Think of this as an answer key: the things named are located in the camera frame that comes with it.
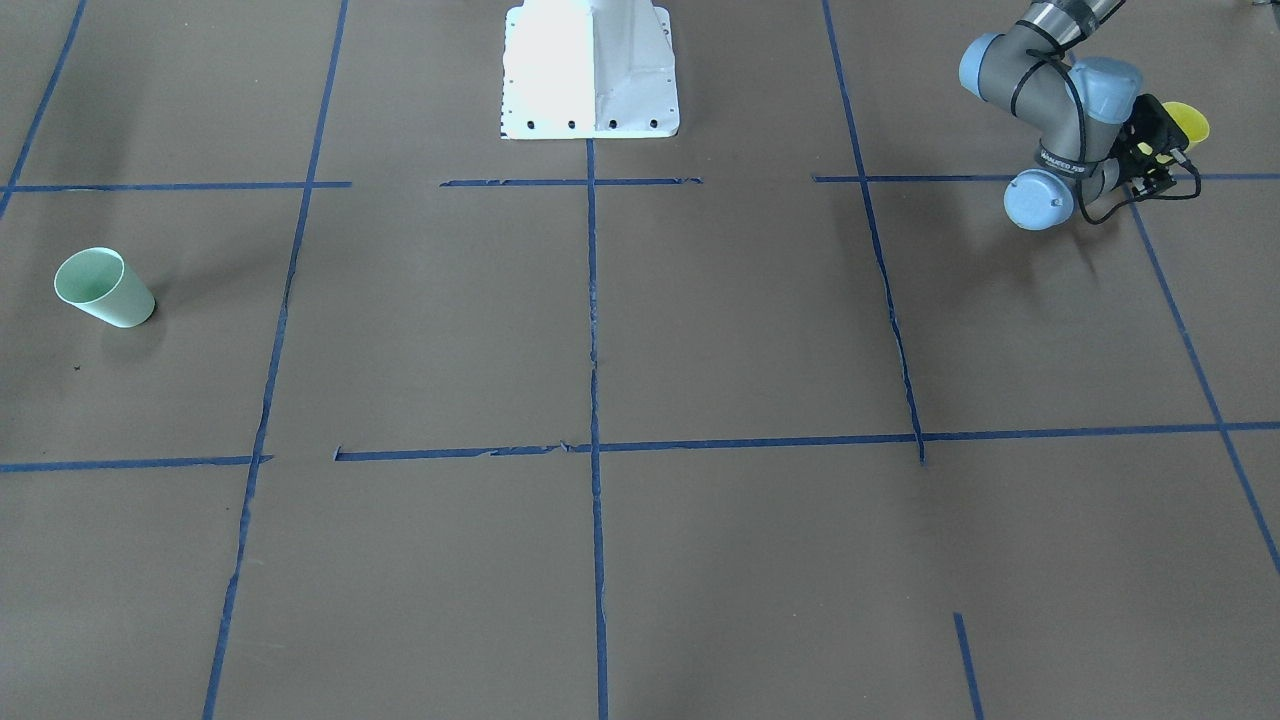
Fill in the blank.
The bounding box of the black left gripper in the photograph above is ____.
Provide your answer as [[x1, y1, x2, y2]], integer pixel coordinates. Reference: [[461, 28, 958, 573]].
[[1125, 94, 1190, 186]]

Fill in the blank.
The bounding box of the yellow paper cup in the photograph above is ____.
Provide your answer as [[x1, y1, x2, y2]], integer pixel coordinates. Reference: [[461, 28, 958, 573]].
[[1138, 101, 1210, 156]]

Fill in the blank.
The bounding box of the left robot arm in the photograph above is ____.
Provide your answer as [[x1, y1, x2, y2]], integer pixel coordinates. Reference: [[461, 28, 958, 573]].
[[957, 1, 1196, 231]]

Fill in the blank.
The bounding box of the green paper cup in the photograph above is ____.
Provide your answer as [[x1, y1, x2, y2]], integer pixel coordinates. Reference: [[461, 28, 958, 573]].
[[54, 247, 156, 329]]

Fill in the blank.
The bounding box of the brown paper table cover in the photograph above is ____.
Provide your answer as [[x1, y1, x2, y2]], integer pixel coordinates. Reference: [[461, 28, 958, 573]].
[[3, 1, 1277, 719]]

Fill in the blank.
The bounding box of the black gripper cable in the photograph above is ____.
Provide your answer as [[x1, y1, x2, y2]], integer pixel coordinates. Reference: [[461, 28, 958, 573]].
[[1075, 140, 1202, 225]]

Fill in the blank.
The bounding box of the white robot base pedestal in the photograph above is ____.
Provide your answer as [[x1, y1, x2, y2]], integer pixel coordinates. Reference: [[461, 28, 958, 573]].
[[499, 1, 681, 141]]

